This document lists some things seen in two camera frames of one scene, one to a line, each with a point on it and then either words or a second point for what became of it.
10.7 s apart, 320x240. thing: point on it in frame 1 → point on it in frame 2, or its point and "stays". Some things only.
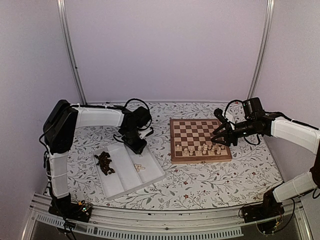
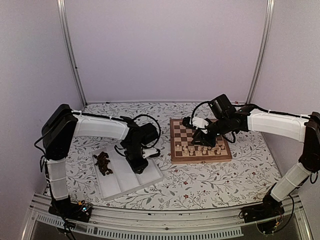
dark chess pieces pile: x=103 y=162 stays
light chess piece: x=199 y=152 stays
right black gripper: x=230 y=136 → x=205 y=141
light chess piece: x=185 y=152 stays
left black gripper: x=136 y=148 → x=136 y=167
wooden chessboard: x=190 y=142 stays
